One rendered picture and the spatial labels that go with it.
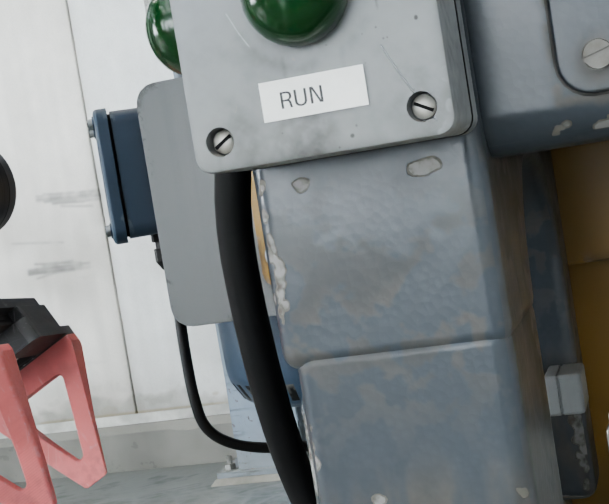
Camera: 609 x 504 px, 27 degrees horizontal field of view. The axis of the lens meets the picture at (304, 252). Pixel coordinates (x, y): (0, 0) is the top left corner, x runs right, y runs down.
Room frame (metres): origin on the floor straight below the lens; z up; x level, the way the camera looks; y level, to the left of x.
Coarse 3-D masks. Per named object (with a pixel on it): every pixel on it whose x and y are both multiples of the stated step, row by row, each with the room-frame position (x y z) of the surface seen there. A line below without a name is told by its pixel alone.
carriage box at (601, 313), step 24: (576, 264) 0.66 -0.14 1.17; (600, 264) 0.66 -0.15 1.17; (576, 288) 0.66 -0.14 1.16; (600, 288) 0.66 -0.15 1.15; (576, 312) 0.66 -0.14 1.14; (600, 312) 0.66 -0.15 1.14; (600, 336) 0.66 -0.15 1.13; (600, 360) 0.66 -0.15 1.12; (600, 384) 0.66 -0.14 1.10; (600, 408) 0.66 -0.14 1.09; (600, 432) 0.66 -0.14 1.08; (600, 456) 0.66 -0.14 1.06; (600, 480) 0.66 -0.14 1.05
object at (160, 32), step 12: (156, 0) 0.37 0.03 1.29; (168, 0) 0.37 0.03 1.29; (156, 12) 0.37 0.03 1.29; (168, 12) 0.36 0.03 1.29; (156, 24) 0.37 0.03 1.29; (168, 24) 0.36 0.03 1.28; (156, 36) 0.37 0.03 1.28; (168, 36) 0.36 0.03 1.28; (156, 48) 0.37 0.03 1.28; (168, 48) 0.37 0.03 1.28; (168, 60) 0.37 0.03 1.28; (180, 72) 0.37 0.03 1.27
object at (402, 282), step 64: (512, 0) 0.38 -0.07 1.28; (576, 0) 0.37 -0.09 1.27; (512, 64) 0.38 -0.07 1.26; (576, 64) 0.37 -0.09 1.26; (512, 128) 0.38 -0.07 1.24; (576, 128) 0.38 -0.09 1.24; (256, 192) 0.40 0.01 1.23; (320, 192) 0.39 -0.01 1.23; (384, 192) 0.39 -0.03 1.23; (448, 192) 0.38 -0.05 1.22; (512, 192) 0.43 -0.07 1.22; (320, 256) 0.39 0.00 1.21; (384, 256) 0.39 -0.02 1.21; (448, 256) 0.38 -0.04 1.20; (512, 256) 0.41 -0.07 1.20; (320, 320) 0.39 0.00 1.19; (384, 320) 0.39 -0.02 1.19; (448, 320) 0.38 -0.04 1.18; (512, 320) 0.38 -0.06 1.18; (320, 384) 0.40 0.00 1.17; (384, 384) 0.39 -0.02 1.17; (448, 384) 0.38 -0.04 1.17; (512, 384) 0.38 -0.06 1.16; (320, 448) 0.40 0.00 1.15; (384, 448) 0.39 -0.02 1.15; (448, 448) 0.39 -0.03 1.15; (512, 448) 0.38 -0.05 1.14; (576, 448) 0.58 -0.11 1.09
